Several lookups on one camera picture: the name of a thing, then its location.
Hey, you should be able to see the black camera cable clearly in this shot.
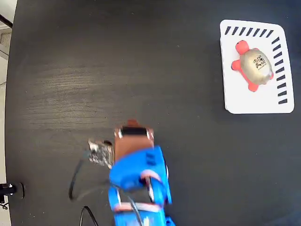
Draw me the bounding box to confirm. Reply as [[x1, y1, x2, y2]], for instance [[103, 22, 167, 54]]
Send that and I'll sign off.
[[68, 152, 144, 226]]

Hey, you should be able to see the black table clamp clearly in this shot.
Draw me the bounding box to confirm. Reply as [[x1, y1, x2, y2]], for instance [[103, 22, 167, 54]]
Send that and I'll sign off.
[[0, 182, 26, 210]]

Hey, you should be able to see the white plastic tray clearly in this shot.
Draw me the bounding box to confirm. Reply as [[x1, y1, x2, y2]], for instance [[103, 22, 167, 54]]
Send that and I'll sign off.
[[219, 19, 295, 115]]

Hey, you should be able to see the black bar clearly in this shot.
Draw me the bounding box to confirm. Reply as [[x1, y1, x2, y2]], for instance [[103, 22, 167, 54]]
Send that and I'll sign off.
[[0, 13, 14, 28]]

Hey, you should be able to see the bare camera circuit board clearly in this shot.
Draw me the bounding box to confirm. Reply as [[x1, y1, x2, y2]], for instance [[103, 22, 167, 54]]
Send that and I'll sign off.
[[87, 138, 115, 170]]

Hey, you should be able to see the red turtle toy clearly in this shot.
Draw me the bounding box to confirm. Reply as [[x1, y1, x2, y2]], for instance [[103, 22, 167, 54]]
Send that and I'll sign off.
[[230, 40, 275, 93]]

